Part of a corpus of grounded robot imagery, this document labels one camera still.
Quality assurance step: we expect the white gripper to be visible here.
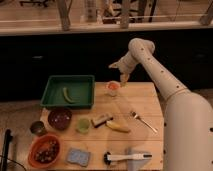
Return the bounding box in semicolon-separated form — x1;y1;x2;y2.
109;55;138;86

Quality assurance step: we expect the orange apple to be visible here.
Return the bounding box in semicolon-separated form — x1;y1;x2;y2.
108;82;119;90

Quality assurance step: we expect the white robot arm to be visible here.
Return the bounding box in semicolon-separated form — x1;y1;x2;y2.
109;38;213;171

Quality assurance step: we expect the white paper cup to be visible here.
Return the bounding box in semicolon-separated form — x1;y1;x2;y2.
106;81;120;97

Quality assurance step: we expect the green plastic cup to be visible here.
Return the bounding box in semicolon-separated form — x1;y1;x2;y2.
76;118;90;134

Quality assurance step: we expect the small metal cup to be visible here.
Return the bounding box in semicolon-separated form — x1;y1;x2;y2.
30;121;47;136

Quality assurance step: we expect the silver fork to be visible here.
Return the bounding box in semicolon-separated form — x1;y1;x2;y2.
130;111;158;133

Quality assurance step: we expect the green plastic tray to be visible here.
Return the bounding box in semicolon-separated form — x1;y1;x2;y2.
41;75;95;109

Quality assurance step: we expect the brown eraser block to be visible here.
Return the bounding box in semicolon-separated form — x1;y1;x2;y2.
91;114;113;128

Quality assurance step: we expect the yellow banana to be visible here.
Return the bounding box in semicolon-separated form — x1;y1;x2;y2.
106;121;130;133

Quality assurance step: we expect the green pepper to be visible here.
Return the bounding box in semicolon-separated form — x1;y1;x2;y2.
63;87;74;103

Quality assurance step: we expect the dark brown bowl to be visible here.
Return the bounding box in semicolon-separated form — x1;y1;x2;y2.
48;108;72;131

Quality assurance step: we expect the white black brush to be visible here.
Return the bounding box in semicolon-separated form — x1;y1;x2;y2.
103;152;152;165

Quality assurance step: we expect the blue sponge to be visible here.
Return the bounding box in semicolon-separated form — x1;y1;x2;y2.
67;148;90;167

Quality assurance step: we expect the orange bowl with beans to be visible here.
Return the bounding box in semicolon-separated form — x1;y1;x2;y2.
28;134;61;169

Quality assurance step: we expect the black stand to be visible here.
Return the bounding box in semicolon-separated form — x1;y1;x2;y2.
0;129;13;171

